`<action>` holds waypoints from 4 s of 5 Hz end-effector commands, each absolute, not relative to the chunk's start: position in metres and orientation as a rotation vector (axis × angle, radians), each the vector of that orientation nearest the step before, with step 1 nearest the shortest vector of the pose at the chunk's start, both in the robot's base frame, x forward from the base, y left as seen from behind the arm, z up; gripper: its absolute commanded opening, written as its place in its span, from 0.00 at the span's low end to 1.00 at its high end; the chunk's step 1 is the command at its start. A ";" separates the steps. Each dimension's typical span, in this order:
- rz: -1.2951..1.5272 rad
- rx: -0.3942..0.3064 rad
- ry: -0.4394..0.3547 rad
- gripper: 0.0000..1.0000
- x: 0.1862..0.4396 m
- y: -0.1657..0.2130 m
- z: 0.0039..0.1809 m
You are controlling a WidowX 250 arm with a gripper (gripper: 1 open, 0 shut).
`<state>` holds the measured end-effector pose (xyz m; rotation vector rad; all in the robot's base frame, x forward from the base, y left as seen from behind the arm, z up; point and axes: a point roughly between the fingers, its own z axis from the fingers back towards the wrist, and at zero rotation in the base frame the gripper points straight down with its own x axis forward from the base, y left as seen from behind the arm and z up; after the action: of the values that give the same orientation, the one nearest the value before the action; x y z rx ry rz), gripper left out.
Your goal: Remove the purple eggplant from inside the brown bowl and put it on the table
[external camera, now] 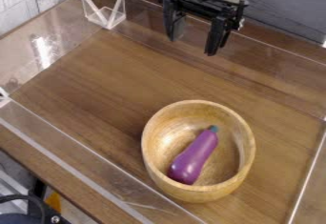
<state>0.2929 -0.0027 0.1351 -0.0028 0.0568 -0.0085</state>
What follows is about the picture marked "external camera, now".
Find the brown wooden bowl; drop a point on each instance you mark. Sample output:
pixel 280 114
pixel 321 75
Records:
pixel 196 120

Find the clear acrylic tray walls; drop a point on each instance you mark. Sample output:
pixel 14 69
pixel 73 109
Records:
pixel 88 74

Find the purple toy eggplant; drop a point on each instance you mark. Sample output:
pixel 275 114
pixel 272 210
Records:
pixel 189 163

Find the black clamp with bolt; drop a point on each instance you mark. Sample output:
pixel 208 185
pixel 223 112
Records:
pixel 40 209

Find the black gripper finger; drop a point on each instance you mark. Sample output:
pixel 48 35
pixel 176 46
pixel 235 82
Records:
pixel 219 35
pixel 174 19

